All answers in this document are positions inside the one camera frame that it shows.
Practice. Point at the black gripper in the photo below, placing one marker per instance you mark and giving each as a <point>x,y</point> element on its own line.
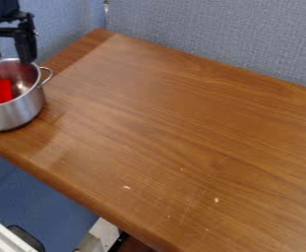
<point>18,25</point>

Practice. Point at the metal pot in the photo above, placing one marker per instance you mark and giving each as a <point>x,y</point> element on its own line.
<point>28,78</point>

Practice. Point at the white appliance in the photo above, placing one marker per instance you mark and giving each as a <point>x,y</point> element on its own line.
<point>11,243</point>

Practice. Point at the white table leg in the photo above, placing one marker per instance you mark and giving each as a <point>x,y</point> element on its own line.
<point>101,237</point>

